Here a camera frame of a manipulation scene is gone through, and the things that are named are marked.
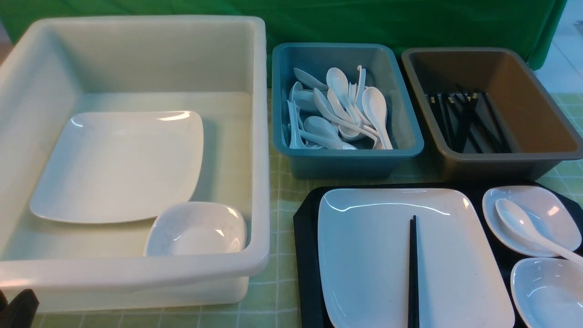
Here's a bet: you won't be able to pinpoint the large white square plate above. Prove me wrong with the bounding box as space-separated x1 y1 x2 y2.
318 188 516 328

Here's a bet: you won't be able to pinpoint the black chopstick pair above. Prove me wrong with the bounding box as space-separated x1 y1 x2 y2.
408 215 420 328

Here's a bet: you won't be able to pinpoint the white ceramic soup spoon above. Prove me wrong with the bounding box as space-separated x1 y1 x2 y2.
495 199 583 266

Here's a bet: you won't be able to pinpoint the white bowl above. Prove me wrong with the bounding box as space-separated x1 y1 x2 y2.
482 185 582 257
511 257 583 328
143 202 246 257

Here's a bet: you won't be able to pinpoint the white square plate in tub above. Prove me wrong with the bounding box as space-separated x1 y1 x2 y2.
30 111 204 224

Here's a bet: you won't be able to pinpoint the white spoon left in bin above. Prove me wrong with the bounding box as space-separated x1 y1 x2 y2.
287 100 307 149

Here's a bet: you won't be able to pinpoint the white spoon in bin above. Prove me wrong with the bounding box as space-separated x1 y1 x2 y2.
362 87 394 150
287 100 307 149
326 68 361 126

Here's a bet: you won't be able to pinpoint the teal plastic bin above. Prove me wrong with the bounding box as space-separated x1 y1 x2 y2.
271 43 424 179

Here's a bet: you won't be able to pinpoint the white spoon centre in bin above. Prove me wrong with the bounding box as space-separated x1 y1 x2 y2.
326 68 361 126

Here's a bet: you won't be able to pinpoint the white spoon right in bin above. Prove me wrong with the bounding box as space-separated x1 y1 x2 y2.
362 87 394 150

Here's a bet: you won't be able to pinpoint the white bowl in tub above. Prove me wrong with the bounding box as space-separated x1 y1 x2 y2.
143 202 246 257

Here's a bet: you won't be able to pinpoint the green checked tablecloth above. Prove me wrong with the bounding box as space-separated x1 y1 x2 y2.
32 91 582 328

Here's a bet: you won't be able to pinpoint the large white plastic tub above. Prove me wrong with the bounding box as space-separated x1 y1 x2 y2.
0 16 271 313

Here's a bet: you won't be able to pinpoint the black chopsticks bundle in bin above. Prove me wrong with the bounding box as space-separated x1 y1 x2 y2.
425 85 513 154

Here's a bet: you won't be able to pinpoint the brown plastic bin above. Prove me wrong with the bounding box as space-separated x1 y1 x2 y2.
401 46 582 181

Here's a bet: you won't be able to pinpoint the green backdrop cloth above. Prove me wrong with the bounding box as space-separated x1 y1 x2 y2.
0 0 566 69

